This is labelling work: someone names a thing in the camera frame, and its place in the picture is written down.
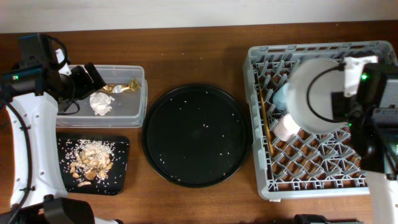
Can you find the grey dishwasher rack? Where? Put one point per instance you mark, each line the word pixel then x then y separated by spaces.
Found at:
pixel 307 165

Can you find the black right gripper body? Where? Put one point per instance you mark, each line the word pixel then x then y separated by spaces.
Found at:
pixel 339 104

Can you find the wooden chopstick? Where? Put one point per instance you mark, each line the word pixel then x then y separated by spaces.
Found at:
pixel 268 135

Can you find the round black serving tray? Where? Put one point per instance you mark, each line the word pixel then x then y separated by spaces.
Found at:
pixel 196 135

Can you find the gold snack wrapper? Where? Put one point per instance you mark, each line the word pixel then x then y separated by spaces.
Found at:
pixel 132 86

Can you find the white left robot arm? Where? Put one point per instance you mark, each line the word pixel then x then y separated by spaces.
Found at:
pixel 39 194

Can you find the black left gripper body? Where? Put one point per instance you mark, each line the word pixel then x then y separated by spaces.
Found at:
pixel 84 80

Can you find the light grey plate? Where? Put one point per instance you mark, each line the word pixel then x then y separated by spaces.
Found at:
pixel 304 87

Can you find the food scraps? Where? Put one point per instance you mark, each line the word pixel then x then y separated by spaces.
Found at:
pixel 89 163

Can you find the light blue cup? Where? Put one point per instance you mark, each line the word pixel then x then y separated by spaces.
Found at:
pixel 280 97

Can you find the pink cup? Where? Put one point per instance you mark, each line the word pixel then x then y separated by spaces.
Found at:
pixel 286 128

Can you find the white napkin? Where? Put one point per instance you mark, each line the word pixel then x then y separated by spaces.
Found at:
pixel 101 103

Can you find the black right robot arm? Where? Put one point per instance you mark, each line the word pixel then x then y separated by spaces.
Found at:
pixel 382 187

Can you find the clear plastic waste bin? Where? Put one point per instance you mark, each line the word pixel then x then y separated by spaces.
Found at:
pixel 127 109

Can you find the black rectangular waste tray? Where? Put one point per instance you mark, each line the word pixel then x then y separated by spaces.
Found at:
pixel 122 143

